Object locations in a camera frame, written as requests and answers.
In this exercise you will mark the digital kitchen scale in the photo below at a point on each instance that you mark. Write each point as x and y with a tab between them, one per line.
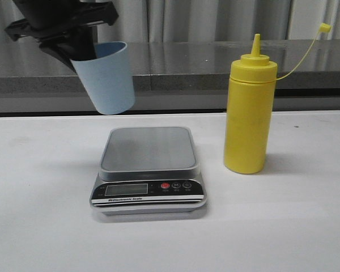
148	170

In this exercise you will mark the light blue plastic cup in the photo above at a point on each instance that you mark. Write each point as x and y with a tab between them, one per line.
108	78

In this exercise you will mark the grey curtain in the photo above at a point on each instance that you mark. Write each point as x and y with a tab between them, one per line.
208	21

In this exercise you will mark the yellow squeeze bottle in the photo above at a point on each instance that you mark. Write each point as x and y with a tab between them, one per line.
251	90

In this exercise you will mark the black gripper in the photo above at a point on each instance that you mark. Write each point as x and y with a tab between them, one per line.
59	26

